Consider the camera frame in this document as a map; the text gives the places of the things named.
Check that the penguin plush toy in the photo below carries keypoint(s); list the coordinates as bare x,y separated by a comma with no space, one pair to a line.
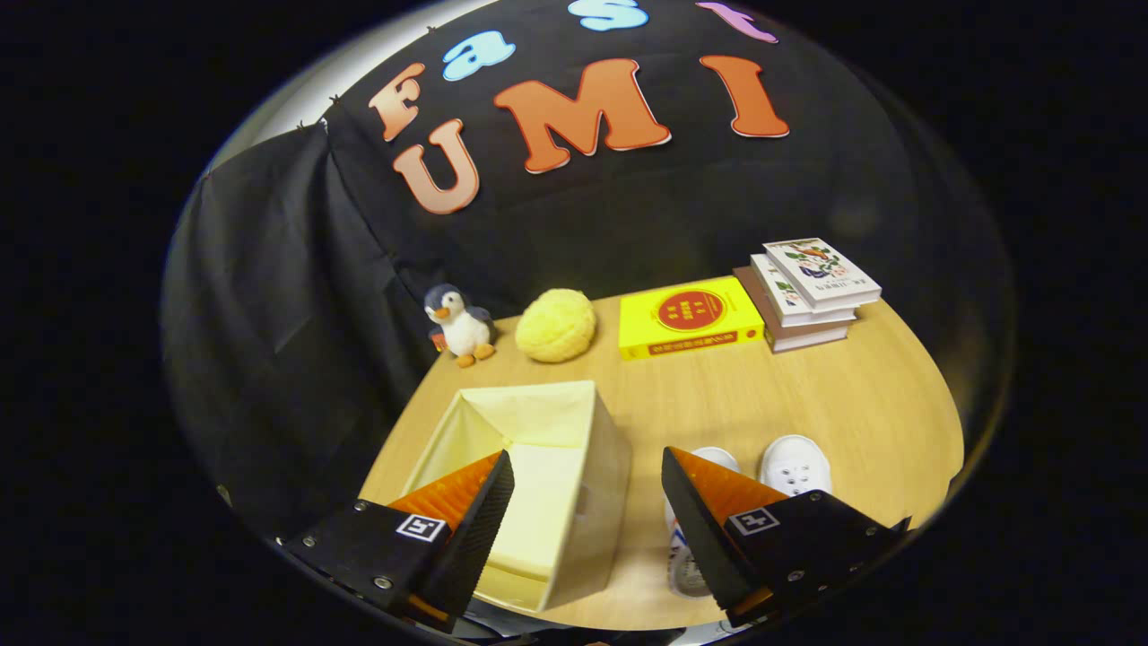
462,327

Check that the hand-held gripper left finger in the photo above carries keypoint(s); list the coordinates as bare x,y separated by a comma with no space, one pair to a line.
471,538

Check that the yellow book with red circle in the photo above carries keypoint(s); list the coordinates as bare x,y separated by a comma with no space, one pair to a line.
691,318

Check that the black backdrop cloth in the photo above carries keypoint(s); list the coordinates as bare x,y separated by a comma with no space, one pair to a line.
296,314

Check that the white illustrated book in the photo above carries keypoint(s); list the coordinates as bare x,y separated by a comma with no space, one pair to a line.
821,269

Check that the yellow round plush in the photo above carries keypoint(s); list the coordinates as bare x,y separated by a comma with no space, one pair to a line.
556,325

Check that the white canvas shoe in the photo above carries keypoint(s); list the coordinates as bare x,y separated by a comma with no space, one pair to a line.
686,565
794,467

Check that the cream fabric storage box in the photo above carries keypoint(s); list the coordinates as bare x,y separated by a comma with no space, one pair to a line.
538,422

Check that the brown book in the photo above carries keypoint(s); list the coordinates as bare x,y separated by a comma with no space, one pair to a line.
807,336

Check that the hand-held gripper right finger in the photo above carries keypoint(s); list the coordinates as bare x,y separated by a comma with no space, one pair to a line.
704,538

